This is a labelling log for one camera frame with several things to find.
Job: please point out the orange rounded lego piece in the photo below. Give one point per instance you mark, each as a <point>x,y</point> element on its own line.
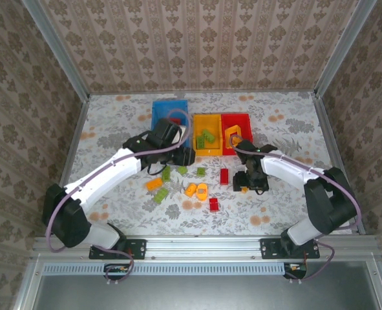
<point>202,185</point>

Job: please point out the small red lego brick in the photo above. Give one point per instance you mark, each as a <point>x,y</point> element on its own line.
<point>214,205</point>

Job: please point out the orange lego brick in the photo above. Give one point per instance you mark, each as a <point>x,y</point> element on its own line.
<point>243,190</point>
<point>154,184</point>
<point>190,190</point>

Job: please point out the red plastic bin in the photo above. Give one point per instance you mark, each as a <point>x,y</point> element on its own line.
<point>245,124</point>

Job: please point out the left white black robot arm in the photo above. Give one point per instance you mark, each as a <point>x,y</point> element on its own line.
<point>113,171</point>

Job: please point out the floral patterned table cover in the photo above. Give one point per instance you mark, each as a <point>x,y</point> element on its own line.
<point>210,223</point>

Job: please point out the yellow plastic bin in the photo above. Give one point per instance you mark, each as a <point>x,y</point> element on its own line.
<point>210,121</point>

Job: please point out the grey metal panel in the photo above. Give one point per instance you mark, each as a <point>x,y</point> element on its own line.
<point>210,294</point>

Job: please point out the aluminium side rail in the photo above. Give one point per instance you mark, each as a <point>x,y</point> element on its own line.
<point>327,126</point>
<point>71,151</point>

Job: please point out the aluminium frame post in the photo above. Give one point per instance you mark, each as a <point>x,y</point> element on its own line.
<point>343,48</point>
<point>61,55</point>

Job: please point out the blue plastic bin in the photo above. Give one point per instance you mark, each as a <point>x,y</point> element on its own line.
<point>165,108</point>

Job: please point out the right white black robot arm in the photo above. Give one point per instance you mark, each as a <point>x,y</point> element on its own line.
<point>284,168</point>

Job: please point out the thin aluminium rail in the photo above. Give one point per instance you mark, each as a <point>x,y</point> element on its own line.
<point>145,93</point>

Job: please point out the wide aluminium base rail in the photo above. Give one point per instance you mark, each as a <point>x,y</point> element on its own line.
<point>203,247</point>

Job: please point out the tall red lego brick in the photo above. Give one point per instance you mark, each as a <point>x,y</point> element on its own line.
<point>224,176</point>

